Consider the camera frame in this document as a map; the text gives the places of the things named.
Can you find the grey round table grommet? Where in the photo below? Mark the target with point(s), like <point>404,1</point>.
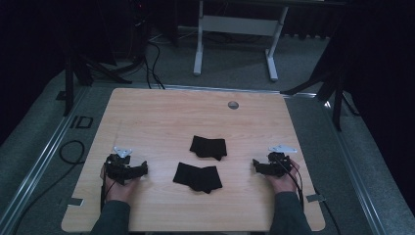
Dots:
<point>233,105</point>

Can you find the person's left hand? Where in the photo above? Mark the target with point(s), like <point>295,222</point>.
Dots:
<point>119,192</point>

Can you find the person's right hand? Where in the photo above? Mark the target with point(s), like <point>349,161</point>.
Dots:
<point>285,184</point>

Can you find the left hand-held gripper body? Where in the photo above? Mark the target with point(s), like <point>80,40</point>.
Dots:
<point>119,166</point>

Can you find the black metal stand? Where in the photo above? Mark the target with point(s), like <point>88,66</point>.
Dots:
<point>69,81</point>
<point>337,98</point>

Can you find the aluminium floor rail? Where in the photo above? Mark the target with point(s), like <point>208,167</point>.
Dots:
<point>42,153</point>
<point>355,176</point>

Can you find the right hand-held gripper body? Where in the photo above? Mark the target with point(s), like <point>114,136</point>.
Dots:
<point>277,164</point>

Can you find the black equipment tower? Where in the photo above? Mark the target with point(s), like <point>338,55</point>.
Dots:
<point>140,29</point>

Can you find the white desk frame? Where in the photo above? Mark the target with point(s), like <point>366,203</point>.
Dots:
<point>239,25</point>

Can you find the black sock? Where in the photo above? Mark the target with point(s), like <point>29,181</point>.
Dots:
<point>197,178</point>
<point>208,147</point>

